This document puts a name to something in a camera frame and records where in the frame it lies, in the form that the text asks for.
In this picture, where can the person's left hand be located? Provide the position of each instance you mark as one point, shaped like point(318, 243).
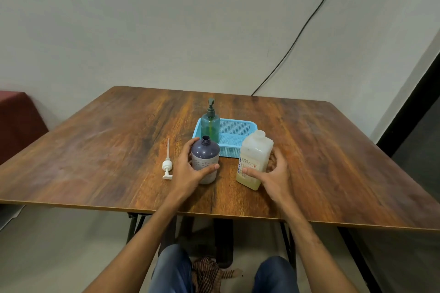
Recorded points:
point(185, 176)

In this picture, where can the person's right hand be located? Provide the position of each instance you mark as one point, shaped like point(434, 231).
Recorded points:
point(275, 179)

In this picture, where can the small white pump cap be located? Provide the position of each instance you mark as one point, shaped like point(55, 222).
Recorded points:
point(167, 165)

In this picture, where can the small navy white floral bottle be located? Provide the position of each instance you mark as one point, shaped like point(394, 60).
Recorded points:
point(206, 155)

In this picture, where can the large translucent bottle yellow liquid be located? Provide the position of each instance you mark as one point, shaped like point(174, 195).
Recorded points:
point(254, 155)

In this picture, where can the small green plastic bottle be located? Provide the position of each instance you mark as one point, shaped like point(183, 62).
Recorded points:
point(210, 128)

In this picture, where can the blue plastic basket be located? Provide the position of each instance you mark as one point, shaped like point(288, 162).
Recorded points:
point(237, 131)

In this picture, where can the green pump cap yellow tube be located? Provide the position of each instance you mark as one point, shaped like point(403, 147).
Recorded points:
point(210, 107)

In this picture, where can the person's left forearm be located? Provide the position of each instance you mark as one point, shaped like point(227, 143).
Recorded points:
point(134, 248)

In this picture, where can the person's right forearm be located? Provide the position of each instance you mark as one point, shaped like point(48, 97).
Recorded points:
point(316, 248)

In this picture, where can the person's left leg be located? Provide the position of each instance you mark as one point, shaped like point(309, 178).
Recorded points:
point(172, 272)

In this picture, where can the person's leg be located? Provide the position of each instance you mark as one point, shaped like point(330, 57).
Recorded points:
point(275, 277)
point(172, 272)

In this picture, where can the person's right leg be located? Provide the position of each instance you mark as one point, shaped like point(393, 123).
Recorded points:
point(275, 277)

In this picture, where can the black metal table leg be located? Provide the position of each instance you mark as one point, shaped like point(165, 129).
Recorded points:
point(288, 248)
point(132, 227)

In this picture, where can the brown checkered cloth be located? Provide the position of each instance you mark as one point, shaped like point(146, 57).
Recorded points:
point(208, 275)

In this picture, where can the dark red sofa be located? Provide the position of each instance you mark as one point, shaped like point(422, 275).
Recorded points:
point(17, 124)

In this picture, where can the white flat board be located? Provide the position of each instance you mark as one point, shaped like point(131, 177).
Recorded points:
point(8, 215)

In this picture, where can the black table support post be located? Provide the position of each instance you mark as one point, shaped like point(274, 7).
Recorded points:
point(223, 241)

